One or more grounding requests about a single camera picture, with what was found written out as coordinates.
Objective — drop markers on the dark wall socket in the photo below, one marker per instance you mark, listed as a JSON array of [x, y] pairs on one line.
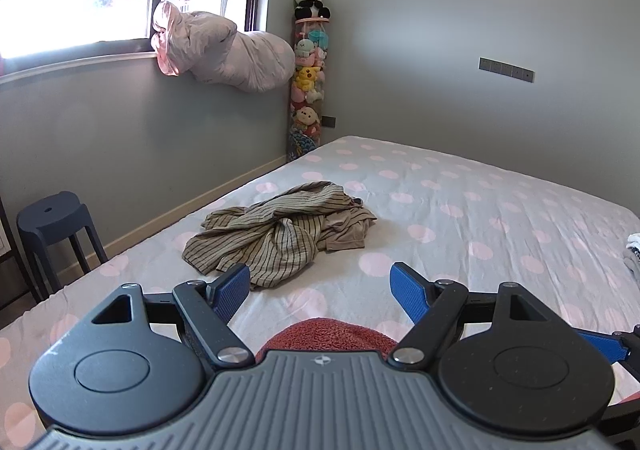
[[328, 121]]

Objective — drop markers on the red fuzzy cloth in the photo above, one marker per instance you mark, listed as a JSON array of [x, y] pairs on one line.
[[325, 337]]

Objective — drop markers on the dark wooden furniture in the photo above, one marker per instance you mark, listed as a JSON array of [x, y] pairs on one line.
[[10, 255]]

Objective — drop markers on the brown shirt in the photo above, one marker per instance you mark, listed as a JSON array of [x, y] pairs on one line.
[[345, 230]]

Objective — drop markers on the grey wall switch panel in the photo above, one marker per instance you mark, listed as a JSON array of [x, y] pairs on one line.
[[506, 69]]

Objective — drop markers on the clear tube of plush toys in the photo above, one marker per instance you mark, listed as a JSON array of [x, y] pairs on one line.
[[306, 90]]

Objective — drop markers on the dark blue plastic stool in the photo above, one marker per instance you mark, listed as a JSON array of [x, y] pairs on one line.
[[50, 220]]

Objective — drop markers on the beige striped pants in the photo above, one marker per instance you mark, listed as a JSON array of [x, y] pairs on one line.
[[280, 237]]

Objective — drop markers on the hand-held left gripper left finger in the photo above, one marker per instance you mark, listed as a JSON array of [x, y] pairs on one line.
[[231, 294]]

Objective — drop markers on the dark patterned folded garment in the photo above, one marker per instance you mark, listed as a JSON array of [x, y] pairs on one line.
[[635, 248]]

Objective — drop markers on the panda plush toy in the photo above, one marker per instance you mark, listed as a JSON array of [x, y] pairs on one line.
[[311, 0]]

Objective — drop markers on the polka dot bed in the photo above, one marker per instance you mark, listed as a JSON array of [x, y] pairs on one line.
[[450, 210]]

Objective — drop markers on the white folded fleece garment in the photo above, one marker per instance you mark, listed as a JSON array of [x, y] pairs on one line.
[[634, 237]]

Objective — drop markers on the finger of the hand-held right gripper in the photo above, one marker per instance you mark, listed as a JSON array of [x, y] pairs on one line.
[[600, 345]]

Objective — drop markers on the grey folded garment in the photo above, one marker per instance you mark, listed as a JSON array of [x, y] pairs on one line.
[[632, 264]]

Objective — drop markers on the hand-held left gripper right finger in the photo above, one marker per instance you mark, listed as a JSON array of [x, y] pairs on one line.
[[407, 292]]

